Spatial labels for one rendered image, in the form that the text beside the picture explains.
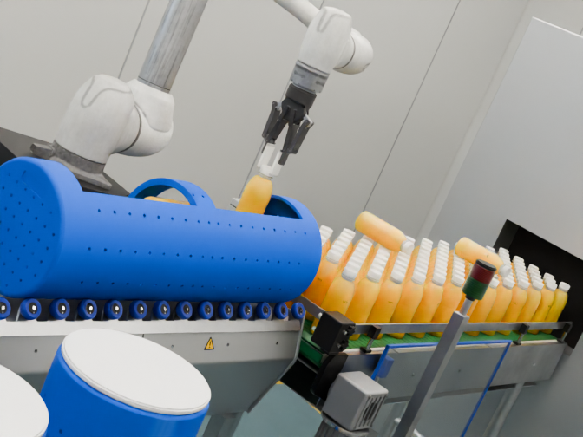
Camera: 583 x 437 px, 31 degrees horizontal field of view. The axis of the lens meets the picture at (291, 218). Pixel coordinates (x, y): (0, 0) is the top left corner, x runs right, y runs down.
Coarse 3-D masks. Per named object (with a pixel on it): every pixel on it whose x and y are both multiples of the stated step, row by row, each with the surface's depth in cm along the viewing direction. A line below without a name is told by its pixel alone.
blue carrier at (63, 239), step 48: (0, 192) 212; (48, 192) 203; (144, 192) 246; (192, 192) 236; (0, 240) 211; (48, 240) 202; (96, 240) 207; (144, 240) 217; (192, 240) 229; (240, 240) 243; (288, 240) 258; (0, 288) 209; (48, 288) 205; (96, 288) 215; (144, 288) 225; (192, 288) 237; (240, 288) 250; (288, 288) 265
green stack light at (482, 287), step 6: (468, 276) 289; (468, 282) 288; (474, 282) 287; (480, 282) 287; (462, 288) 290; (468, 288) 288; (474, 288) 287; (480, 288) 287; (486, 288) 288; (468, 294) 288; (474, 294) 287; (480, 294) 288
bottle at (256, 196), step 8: (256, 176) 267; (264, 176) 266; (248, 184) 267; (256, 184) 266; (264, 184) 266; (248, 192) 267; (256, 192) 266; (264, 192) 266; (240, 200) 268; (248, 200) 266; (256, 200) 266; (264, 200) 267; (240, 208) 268; (248, 208) 267; (256, 208) 267; (264, 208) 268
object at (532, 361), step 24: (336, 360) 279; (360, 360) 290; (504, 360) 367; (528, 360) 385; (552, 360) 403; (288, 384) 300; (312, 384) 279; (504, 384) 378; (528, 384) 404; (504, 408) 396
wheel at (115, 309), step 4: (108, 300) 225; (112, 300) 224; (116, 300) 225; (108, 304) 223; (112, 304) 224; (116, 304) 225; (120, 304) 226; (104, 308) 224; (108, 308) 223; (112, 308) 224; (116, 308) 224; (120, 308) 226; (108, 312) 223; (112, 312) 224; (116, 312) 225; (120, 312) 225; (108, 316) 224; (112, 316) 224; (116, 316) 224; (120, 316) 225
